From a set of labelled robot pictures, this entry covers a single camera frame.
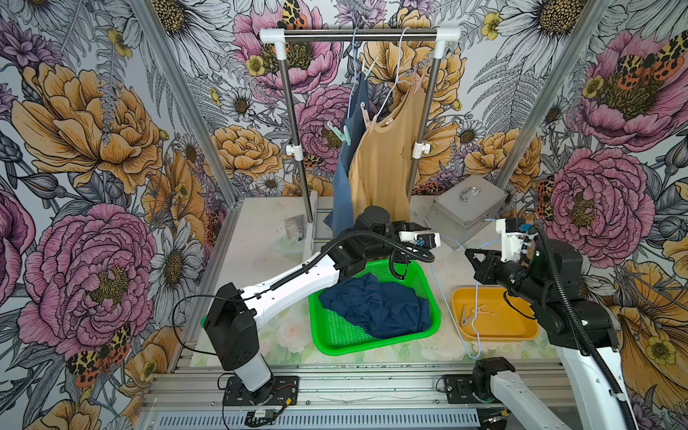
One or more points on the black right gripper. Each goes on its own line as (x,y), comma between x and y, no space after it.
(484,271)

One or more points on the dark blue t-shirt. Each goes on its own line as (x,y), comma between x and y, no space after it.
(384,310)

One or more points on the tan tank top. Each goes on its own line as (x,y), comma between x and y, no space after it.
(379,171)

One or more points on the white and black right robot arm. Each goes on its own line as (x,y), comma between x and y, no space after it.
(547,274)

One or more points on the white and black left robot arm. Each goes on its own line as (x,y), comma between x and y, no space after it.
(237,314)

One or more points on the blue hanger of light shirt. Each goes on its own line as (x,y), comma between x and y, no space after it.
(354,62)

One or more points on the yellow plastic tray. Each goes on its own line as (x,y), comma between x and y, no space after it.
(514,319)

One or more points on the silver metal case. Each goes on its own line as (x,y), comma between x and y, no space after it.
(459,213)

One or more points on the light blue t-shirt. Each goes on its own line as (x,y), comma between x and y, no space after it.
(342,215)

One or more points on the green perforated plastic basket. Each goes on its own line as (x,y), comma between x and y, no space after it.
(334,336)

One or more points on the teal plastic clothespin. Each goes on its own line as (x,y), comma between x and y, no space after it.
(341,133)

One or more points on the crumpled plastic packet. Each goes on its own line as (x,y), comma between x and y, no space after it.
(295,228)

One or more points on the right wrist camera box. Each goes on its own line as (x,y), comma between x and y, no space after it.
(514,238)

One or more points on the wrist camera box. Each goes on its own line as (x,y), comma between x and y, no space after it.
(514,238)
(423,238)

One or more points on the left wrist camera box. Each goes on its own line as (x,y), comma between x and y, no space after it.
(423,238)

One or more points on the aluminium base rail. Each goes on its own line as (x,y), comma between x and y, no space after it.
(328,397)

